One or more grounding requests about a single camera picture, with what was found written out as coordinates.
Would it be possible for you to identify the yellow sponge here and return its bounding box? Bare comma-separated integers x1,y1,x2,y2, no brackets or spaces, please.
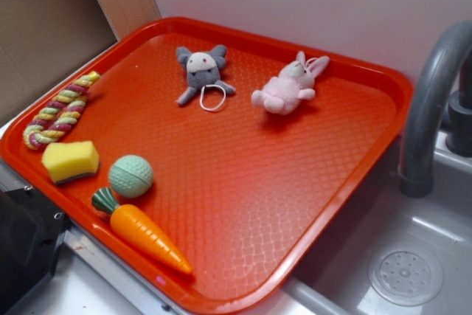
41,141,100,184

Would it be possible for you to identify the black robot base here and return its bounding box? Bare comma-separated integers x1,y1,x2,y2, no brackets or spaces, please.
1,187,69,314

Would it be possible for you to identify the green rubber ball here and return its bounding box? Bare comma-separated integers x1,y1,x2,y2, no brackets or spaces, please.
108,155,153,198

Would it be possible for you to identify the brown cardboard panel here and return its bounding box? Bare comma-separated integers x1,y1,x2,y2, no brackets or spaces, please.
1,0,116,124

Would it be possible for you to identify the gray plush animal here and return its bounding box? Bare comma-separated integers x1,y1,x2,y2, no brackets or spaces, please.
176,44,236,112

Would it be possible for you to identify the gray toy sink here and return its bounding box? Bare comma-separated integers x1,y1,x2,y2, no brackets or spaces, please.
285,128,472,315

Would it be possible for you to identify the multicolour braided rope toy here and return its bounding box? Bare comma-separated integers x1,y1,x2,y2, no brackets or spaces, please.
23,71,100,150

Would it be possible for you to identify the gray toy faucet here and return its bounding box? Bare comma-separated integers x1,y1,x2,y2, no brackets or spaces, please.
398,20,471,198

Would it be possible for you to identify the orange toy carrot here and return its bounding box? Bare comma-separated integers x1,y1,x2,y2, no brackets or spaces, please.
91,187,192,274

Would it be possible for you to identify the orange plastic tray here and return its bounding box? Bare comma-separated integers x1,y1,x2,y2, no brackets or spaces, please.
1,18,413,314

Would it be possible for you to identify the pink plush bunny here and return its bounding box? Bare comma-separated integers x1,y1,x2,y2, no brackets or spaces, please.
251,51,330,115

